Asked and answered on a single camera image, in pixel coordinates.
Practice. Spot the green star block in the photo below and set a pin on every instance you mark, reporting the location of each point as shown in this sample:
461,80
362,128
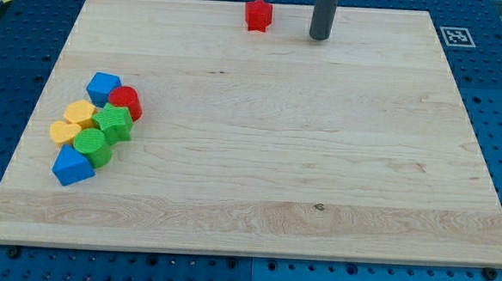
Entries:
115,122

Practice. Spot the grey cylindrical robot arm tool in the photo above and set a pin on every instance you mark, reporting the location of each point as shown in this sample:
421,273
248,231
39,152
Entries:
322,19

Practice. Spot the red cylinder block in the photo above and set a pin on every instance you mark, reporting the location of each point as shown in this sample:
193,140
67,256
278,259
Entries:
127,97

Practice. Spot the white fiducial marker tag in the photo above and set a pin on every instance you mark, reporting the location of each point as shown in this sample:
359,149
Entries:
457,37

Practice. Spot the green cylinder block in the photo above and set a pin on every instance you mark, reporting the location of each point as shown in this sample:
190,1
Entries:
93,145

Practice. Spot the blue triangle block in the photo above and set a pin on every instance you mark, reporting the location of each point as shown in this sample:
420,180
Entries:
71,166

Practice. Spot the light wooden board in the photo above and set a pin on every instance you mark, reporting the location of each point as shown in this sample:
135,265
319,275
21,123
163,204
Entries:
358,148

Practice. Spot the blue cube block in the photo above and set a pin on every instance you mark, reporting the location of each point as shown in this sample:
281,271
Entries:
100,86

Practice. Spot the yellow heart block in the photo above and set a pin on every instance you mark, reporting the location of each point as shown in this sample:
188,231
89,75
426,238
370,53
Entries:
63,133

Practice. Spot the red star block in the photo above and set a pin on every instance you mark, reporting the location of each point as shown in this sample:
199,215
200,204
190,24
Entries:
258,15

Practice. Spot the yellow hexagon block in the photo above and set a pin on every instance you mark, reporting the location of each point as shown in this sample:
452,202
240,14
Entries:
81,113

